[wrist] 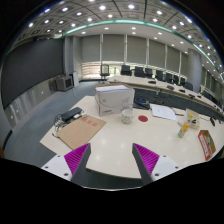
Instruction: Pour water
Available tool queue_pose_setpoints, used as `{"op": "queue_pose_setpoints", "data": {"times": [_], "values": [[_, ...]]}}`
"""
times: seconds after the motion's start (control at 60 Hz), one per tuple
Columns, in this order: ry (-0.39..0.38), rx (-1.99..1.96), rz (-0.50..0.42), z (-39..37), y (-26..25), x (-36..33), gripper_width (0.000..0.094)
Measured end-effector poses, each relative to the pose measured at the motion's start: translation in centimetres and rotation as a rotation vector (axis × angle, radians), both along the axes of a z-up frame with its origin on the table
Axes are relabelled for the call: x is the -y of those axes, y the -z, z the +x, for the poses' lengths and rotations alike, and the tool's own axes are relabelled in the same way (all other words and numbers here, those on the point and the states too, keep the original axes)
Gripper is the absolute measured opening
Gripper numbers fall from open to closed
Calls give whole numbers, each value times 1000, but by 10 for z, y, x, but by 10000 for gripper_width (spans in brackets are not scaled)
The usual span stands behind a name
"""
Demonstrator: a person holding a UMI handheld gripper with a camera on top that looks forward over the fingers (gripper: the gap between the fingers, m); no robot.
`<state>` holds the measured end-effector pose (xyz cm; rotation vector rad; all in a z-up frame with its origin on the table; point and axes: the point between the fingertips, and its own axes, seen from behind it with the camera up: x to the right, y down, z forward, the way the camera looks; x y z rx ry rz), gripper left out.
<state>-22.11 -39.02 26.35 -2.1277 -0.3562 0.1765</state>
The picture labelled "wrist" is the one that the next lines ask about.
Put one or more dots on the grey CRT television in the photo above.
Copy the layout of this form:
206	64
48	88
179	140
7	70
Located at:
64	84

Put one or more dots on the white paper sheets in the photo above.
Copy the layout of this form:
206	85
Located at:
163	112

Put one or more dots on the white patterned mug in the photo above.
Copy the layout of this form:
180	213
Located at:
127	116

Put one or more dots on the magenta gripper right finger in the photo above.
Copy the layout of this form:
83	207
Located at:
146	161

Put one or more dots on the white cardboard box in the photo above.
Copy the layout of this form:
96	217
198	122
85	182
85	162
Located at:
113	99

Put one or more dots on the black power adapter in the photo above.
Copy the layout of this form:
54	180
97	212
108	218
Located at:
69	114

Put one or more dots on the red white open box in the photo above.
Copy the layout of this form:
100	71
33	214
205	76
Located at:
207	144

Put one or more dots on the red round coaster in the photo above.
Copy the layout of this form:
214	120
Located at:
143	118

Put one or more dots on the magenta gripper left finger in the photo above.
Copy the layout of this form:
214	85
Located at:
76	161

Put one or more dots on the brown paper envelope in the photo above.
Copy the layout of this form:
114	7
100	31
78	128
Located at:
80	131

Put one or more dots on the long curved conference desk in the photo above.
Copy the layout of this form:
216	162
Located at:
167	94

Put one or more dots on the yellow small bottle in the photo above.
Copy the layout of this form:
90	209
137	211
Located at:
183	129

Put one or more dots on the black office chair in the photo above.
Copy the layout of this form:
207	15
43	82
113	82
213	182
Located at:
104	72

